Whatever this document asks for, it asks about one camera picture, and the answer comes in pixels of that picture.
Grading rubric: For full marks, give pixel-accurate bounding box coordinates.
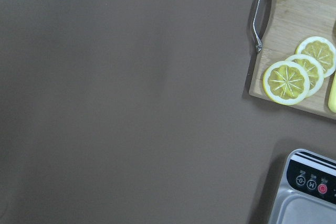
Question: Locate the silver digital kitchen scale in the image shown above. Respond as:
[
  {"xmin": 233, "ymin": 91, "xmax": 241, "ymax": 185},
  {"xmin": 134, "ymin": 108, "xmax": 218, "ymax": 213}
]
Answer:
[{"xmin": 268, "ymin": 149, "xmax": 335, "ymax": 224}]

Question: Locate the lemon slice middle of stack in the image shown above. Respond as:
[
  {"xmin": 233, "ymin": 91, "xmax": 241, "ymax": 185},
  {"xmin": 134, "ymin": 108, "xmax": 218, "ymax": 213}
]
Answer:
[{"xmin": 286, "ymin": 54, "xmax": 324, "ymax": 97}]

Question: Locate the lemon slice stack inner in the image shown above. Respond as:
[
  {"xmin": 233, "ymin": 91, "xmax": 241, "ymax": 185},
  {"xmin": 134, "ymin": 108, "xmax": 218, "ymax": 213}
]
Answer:
[{"xmin": 295, "ymin": 36, "xmax": 335, "ymax": 78}]

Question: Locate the bamboo cutting board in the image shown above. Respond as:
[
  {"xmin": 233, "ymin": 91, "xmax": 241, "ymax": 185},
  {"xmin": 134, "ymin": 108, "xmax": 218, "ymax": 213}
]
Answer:
[{"xmin": 249, "ymin": 0, "xmax": 335, "ymax": 119}]

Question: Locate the yellow plastic knife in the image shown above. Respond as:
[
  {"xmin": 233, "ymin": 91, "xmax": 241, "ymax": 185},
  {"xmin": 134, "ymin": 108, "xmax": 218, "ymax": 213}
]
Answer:
[{"xmin": 328, "ymin": 73, "xmax": 335, "ymax": 113}]

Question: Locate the lemon slice near handle end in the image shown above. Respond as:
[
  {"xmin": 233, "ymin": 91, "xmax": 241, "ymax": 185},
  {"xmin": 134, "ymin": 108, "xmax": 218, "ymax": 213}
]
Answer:
[{"xmin": 263, "ymin": 61, "xmax": 310, "ymax": 105}]

